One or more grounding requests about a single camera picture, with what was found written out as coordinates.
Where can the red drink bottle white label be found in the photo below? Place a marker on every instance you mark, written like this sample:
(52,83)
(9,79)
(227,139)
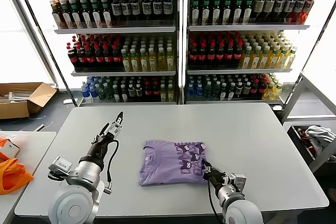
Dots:
(299,5)
(307,6)

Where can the dark bottle beige label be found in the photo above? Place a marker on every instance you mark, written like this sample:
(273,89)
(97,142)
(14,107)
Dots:
(268,6)
(258,6)

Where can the white grey crumpled garment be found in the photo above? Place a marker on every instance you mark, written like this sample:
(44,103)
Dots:
(320,137)

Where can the purple printed t-shirt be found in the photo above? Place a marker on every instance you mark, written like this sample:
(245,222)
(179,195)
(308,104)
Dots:
(162,166)

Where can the amber tea bottle white label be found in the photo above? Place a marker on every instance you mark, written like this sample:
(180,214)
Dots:
(56,16)

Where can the dark tea bottle white label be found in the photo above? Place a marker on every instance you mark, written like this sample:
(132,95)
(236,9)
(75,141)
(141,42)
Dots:
(195,11)
(75,16)
(65,16)
(237,11)
(106,15)
(96,15)
(227,11)
(86,15)
(205,11)
(247,11)
(216,11)

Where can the white flat floor object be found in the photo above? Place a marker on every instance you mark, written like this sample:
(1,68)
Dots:
(69,101)
(277,107)

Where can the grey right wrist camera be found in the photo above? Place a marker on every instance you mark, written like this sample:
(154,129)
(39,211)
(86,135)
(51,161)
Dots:
(239,182)

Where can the black storage bin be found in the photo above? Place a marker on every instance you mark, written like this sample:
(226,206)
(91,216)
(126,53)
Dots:
(305,151)

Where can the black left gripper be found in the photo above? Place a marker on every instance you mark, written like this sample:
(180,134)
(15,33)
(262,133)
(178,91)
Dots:
(101,146)

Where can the dark bottle blue-white label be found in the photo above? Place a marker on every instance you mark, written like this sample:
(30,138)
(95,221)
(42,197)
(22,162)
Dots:
(157,7)
(116,7)
(279,5)
(135,7)
(125,7)
(167,7)
(146,7)
(289,5)

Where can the red crumpled garment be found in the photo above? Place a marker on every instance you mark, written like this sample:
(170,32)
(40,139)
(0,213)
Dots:
(305,136)

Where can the blue label water bottle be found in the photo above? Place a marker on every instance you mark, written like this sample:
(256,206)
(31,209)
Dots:
(94,93)
(85,94)
(199,91)
(191,91)

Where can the small dark drink bottle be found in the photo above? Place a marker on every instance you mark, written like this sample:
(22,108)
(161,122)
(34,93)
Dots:
(124,94)
(116,94)
(231,92)
(246,89)
(131,93)
(239,90)
(139,93)
(223,92)

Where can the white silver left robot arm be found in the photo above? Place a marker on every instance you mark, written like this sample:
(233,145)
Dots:
(73,205)

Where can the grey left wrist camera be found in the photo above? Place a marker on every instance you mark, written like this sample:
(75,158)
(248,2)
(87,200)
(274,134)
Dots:
(61,165)

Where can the cola bottle red cap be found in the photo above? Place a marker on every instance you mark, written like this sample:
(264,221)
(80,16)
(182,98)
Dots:
(99,57)
(72,57)
(202,56)
(90,57)
(220,56)
(108,57)
(193,56)
(238,56)
(117,57)
(211,56)
(81,57)
(229,56)

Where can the open cardboard box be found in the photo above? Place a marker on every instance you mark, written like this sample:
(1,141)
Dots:
(15,110)

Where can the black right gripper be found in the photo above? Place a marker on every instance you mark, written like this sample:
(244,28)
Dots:
(218,178)

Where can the green tea bottle white cap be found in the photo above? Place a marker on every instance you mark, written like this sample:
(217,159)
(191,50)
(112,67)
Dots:
(208,91)
(215,91)
(102,93)

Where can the white orange-edged small box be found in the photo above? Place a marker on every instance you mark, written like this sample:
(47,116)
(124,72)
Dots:
(12,147)

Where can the grey metal shelf rack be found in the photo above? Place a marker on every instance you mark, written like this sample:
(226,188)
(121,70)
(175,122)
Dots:
(249,27)
(115,30)

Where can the grey metal frame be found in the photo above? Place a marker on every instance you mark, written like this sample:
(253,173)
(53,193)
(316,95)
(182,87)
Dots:
(315,82)

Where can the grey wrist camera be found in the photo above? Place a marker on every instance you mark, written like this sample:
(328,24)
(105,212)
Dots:
(239,182)
(61,165)

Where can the white packing material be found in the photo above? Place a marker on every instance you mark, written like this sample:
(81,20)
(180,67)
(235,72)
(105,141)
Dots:
(18,95)

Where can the small yellow juice bottle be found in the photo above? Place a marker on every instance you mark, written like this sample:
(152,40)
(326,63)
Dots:
(269,91)
(170,93)
(163,93)
(278,90)

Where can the orange plastic bag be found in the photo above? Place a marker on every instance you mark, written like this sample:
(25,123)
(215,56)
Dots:
(13,176)

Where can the small cola bottle red label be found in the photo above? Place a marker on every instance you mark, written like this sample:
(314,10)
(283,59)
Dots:
(156,93)
(261,89)
(254,89)
(148,93)

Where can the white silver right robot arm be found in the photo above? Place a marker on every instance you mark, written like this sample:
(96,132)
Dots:
(241,211)

